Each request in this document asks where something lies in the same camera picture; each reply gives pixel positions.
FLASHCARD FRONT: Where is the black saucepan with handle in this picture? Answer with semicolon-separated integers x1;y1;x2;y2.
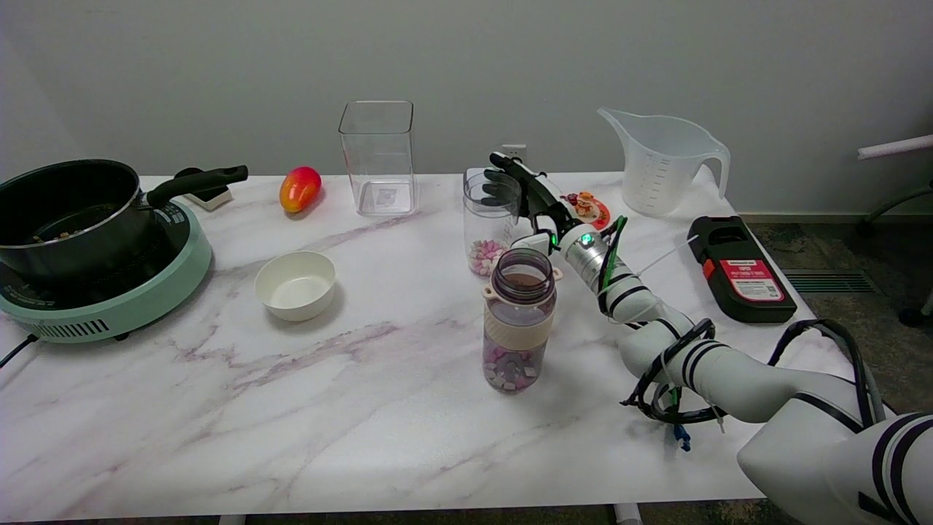
0;159;249;281

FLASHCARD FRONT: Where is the floor vent grille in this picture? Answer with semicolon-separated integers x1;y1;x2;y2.
782;269;883;295

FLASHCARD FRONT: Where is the green induction cooker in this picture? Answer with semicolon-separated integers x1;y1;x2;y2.
0;198;214;344

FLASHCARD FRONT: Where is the clear round jar with marshmallows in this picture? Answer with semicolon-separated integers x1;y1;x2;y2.
463;171;523;278

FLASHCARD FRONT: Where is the white bowl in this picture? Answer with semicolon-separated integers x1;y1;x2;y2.
254;251;337;323

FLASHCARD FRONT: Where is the red yellow mango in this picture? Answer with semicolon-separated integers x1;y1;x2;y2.
279;166;323;214

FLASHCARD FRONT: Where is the clear square plastic container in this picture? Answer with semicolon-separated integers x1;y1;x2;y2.
338;101;418;217

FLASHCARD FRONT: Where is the purple water bottle beige sleeve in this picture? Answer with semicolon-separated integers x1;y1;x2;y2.
480;248;563;394

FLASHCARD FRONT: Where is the small white black device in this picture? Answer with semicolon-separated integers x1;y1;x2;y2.
173;168;234;212

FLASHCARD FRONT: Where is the black device with red label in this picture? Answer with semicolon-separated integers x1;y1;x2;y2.
687;215;798;324

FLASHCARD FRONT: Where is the clear plastic measuring cup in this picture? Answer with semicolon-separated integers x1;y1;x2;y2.
596;107;731;218

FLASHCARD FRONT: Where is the black cable bundle blue plug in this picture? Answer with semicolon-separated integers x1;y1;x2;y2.
620;318;731;453

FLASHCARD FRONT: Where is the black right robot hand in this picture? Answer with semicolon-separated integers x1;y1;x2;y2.
480;151;586;254

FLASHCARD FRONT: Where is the small orange figurine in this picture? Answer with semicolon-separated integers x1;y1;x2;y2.
566;191;601;219

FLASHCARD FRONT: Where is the black cable loop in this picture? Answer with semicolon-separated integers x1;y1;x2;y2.
768;318;889;429

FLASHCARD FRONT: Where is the red round coaster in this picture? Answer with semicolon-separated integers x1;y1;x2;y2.
560;193;612;232

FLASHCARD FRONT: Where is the black cooker power cable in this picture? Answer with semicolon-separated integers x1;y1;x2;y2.
0;333;37;369

